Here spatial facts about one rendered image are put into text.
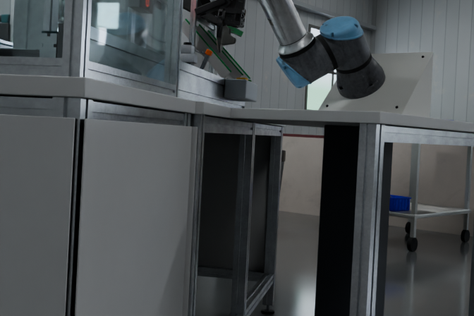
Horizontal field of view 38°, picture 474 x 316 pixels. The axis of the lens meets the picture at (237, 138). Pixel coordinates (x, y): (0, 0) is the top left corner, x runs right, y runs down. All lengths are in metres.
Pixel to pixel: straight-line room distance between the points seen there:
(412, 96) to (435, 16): 9.25
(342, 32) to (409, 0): 9.53
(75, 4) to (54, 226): 0.33
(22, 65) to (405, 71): 1.35
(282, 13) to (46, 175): 1.10
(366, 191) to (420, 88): 0.54
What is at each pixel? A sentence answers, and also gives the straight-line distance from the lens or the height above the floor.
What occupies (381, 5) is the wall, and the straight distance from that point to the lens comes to 11.76.
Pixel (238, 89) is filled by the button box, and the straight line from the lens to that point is 2.18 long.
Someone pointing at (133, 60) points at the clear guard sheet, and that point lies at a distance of 1.32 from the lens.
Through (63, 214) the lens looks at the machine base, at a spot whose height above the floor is 0.66.
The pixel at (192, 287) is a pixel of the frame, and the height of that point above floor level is 0.42.
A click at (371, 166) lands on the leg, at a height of 0.73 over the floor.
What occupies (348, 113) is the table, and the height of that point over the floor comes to 0.85.
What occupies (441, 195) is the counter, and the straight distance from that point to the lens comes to 6.46.
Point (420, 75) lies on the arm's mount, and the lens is 2.15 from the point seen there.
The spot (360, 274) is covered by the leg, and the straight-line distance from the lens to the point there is 1.73.
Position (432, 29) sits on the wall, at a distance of 11.31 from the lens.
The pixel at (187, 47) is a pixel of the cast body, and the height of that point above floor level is 1.08.
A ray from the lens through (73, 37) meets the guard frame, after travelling 1.09.
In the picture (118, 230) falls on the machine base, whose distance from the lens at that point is 1.20.
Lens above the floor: 0.79
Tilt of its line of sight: level
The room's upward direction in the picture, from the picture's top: 3 degrees clockwise
